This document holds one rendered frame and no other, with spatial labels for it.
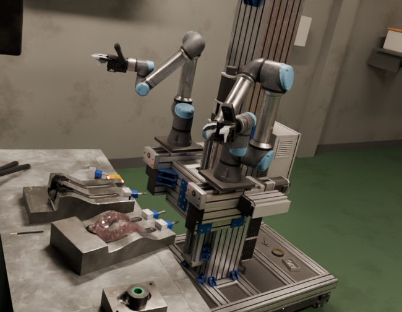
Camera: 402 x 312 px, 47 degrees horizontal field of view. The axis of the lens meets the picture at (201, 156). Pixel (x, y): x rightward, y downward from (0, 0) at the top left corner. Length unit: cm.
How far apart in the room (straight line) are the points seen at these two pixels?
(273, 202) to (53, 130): 254
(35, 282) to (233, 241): 140
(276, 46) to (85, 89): 233
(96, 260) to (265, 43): 136
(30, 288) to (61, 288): 11
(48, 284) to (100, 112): 286
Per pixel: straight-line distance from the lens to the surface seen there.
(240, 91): 218
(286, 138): 276
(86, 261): 194
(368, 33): 678
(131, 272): 201
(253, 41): 249
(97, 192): 242
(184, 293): 194
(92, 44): 436
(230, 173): 237
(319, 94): 617
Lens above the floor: 198
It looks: 21 degrees down
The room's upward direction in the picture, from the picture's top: 11 degrees clockwise
